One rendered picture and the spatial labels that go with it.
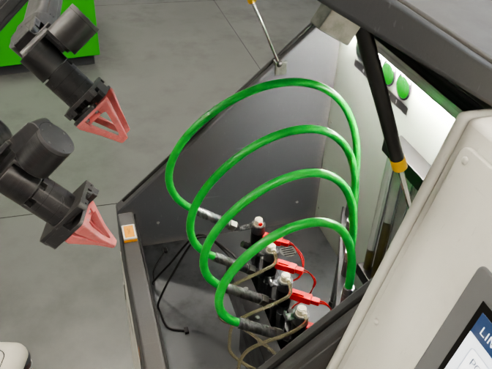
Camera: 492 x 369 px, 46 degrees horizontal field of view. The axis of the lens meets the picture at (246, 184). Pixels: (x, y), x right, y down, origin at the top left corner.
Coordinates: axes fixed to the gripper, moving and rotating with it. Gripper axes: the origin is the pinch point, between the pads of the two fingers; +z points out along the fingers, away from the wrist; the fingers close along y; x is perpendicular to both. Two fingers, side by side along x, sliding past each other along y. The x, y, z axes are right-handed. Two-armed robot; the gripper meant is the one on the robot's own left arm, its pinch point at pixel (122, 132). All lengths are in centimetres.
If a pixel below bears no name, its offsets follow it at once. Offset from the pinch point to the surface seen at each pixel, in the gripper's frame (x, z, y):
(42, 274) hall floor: 110, 38, 133
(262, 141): -17.3, 15.3, -8.9
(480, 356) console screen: -23, 34, -52
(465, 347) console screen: -22, 34, -50
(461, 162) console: -35, 23, -40
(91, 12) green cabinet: 45, -30, 336
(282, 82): -25.9, 12.3, -1.7
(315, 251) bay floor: -2, 62, 35
